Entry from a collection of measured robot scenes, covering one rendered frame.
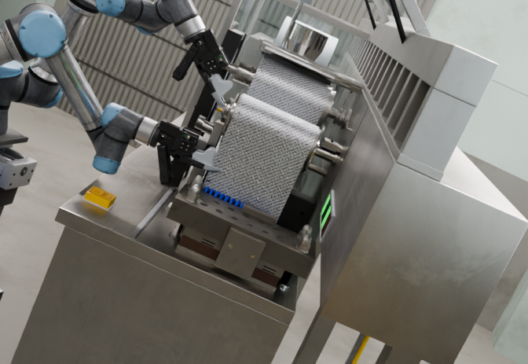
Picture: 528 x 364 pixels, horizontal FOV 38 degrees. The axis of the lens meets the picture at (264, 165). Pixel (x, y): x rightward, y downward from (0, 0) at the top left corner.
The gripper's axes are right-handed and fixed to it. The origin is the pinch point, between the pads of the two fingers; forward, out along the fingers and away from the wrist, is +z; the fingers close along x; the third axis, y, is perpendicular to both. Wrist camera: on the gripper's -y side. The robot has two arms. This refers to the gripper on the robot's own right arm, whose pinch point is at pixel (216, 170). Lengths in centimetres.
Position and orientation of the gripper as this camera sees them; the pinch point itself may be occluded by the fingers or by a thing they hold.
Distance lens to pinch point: 218.1
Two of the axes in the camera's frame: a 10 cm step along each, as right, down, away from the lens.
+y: 4.0, -8.9, -2.1
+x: 0.8, -2.0, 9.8
